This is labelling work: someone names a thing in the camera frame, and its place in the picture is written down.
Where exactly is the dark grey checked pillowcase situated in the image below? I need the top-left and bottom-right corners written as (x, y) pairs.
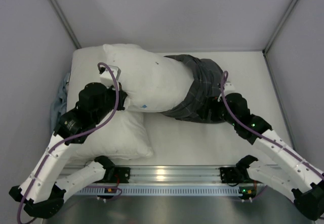
top-left (162, 54), bottom-right (224, 123)

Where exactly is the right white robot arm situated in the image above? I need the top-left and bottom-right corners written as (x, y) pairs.
top-left (198, 93), bottom-right (323, 221)

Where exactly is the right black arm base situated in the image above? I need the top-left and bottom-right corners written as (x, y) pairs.
top-left (219, 167), bottom-right (254, 185)

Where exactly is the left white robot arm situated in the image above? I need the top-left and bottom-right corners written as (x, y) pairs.
top-left (9, 82), bottom-right (127, 219)

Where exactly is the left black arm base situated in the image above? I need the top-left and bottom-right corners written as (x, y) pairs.
top-left (99, 167), bottom-right (131, 184)

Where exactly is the white bare pillow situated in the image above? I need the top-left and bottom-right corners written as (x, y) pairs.
top-left (67, 47), bottom-right (153, 164)

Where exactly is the light blue crumpled cloth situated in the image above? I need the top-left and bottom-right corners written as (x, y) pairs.
top-left (50, 72), bottom-right (70, 132)

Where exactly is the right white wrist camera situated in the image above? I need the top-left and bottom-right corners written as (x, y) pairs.
top-left (220, 81), bottom-right (236, 96)

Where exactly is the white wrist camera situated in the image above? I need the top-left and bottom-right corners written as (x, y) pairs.
top-left (99, 66), bottom-right (121, 89)
top-left (220, 81), bottom-right (236, 96)

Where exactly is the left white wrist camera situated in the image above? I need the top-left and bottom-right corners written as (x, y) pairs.
top-left (99, 66), bottom-right (121, 89)

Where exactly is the aluminium rail beam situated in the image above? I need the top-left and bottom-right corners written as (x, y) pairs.
top-left (60, 165), bottom-right (317, 184)

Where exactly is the grey slotted cable duct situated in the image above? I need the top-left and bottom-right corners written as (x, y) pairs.
top-left (77, 186), bottom-right (256, 197)

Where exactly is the left aluminium frame post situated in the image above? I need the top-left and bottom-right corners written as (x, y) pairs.
top-left (48, 0), bottom-right (82, 50)

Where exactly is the aluminium frame post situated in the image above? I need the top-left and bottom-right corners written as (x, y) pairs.
top-left (262, 0), bottom-right (299, 57)
top-left (48, 0), bottom-right (82, 50)

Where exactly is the right aluminium frame post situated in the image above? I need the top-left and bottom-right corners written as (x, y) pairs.
top-left (262, 0), bottom-right (299, 57)

